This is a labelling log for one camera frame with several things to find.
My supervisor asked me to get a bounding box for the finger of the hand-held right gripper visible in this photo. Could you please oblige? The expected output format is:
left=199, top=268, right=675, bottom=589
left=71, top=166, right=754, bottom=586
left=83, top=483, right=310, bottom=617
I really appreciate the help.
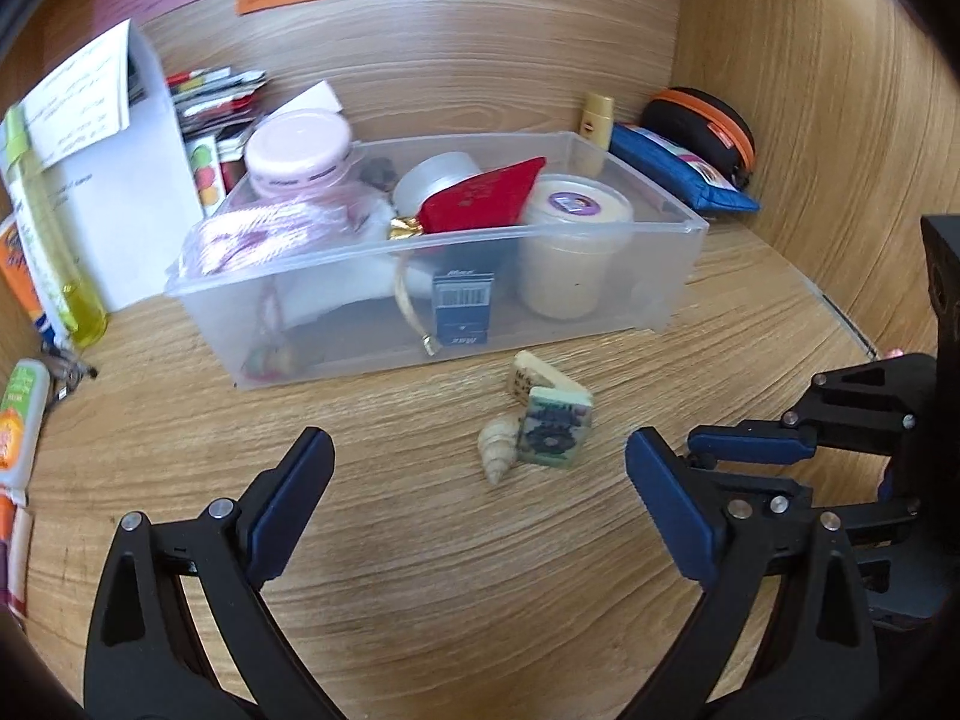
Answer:
left=679, top=457, right=920, bottom=541
left=688, top=352, right=938, bottom=466

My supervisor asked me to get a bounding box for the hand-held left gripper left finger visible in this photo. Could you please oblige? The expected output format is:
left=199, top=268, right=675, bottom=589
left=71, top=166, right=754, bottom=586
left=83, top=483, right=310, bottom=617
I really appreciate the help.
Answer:
left=84, top=426, right=350, bottom=720

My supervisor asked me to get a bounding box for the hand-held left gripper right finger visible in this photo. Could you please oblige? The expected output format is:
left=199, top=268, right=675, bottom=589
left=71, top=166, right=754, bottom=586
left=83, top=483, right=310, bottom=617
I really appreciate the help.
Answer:
left=622, top=426, right=878, bottom=720

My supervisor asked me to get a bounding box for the green printed tile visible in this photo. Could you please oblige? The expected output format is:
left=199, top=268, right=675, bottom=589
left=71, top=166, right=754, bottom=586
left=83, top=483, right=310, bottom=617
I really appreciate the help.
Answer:
left=523, top=386, right=593, bottom=466

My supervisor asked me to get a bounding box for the cream spiral shell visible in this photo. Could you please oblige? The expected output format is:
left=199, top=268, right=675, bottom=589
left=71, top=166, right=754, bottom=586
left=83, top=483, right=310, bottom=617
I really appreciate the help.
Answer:
left=478, top=418, right=522, bottom=485

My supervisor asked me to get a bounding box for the cream printed tile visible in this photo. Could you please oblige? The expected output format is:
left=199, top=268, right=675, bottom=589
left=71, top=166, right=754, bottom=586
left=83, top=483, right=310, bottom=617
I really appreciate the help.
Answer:
left=510, top=351, right=556, bottom=398

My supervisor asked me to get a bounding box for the clear plastic storage box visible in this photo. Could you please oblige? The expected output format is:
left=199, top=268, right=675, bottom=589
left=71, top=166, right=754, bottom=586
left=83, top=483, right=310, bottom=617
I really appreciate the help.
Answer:
left=165, top=131, right=710, bottom=391

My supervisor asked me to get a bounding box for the white drawstring bag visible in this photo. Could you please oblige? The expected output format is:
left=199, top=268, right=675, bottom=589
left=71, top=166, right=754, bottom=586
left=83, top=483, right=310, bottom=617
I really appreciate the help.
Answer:
left=277, top=195, right=443, bottom=357

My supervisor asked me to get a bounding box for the yellow cream jar purple label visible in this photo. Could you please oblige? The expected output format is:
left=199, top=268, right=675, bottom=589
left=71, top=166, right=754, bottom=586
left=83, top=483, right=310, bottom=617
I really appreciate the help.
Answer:
left=517, top=174, right=635, bottom=320

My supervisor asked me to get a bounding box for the small dark blue box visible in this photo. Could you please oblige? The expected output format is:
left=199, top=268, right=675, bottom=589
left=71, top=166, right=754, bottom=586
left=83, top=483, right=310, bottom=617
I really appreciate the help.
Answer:
left=433, top=270, right=496, bottom=347

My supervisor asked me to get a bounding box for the pink cord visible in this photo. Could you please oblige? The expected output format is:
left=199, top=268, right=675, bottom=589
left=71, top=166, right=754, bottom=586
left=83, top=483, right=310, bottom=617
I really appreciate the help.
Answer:
left=184, top=191, right=391, bottom=275

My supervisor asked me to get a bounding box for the grey lidded jar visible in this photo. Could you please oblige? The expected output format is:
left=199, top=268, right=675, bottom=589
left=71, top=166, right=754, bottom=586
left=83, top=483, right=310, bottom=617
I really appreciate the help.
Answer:
left=394, top=152, right=485, bottom=218

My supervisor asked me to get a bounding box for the pink cream jar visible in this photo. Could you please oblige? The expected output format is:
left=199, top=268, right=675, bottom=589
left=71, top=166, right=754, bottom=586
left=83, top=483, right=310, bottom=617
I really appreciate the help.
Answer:
left=246, top=111, right=353, bottom=197

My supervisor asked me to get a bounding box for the red velvet pouch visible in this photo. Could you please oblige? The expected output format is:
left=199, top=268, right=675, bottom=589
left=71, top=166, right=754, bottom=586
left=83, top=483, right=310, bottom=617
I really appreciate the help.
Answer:
left=418, top=157, right=547, bottom=235

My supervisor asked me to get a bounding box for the wooden desktop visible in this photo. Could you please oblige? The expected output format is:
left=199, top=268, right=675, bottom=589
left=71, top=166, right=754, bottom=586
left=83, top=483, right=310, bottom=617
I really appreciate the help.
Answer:
left=15, top=221, right=893, bottom=720

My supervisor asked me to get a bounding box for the green white tube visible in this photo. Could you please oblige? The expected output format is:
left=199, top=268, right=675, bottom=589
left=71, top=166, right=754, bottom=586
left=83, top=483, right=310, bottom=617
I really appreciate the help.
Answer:
left=0, top=358, right=52, bottom=488

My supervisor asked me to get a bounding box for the blue pencil case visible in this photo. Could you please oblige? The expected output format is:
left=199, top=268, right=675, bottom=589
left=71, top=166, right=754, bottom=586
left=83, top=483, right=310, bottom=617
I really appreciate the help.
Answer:
left=609, top=124, right=760, bottom=212

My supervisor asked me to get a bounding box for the black orange round case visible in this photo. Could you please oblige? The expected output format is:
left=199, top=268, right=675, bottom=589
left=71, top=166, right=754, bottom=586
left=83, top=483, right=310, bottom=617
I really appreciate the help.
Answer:
left=641, top=88, right=757, bottom=188

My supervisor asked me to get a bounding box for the fruit print book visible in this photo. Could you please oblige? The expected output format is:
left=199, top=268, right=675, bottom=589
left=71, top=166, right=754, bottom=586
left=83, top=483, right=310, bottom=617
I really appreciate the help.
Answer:
left=184, top=131, right=226, bottom=215

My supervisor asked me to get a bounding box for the orange tube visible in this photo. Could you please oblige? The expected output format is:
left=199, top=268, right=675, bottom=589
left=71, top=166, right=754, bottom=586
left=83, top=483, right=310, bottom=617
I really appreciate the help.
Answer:
left=0, top=214, right=53, bottom=346

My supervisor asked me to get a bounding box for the yellow cream tube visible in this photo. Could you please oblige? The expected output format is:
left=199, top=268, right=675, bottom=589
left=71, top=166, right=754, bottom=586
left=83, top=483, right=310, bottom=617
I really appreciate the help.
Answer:
left=576, top=94, right=616, bottom=173

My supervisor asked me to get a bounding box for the yellow green bottle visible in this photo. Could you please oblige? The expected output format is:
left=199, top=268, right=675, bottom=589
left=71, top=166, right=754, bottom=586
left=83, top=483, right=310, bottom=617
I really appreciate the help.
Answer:
left=0, top=105, right=108, bottom=348

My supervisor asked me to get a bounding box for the stack of books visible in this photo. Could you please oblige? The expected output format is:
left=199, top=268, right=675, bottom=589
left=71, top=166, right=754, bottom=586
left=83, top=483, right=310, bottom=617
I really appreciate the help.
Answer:
left=127, top=66, right=267, bottom=140

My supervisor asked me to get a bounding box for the handwritten white paper note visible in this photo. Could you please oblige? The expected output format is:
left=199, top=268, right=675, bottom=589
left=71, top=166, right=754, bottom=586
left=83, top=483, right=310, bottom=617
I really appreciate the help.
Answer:
left=22, top=21, right=134, bottom=170

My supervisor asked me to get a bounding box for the metal key ring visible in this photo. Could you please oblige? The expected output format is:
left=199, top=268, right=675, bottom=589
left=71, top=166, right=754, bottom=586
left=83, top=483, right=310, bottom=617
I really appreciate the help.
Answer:
left=41, top=341, right=98, bottom=398

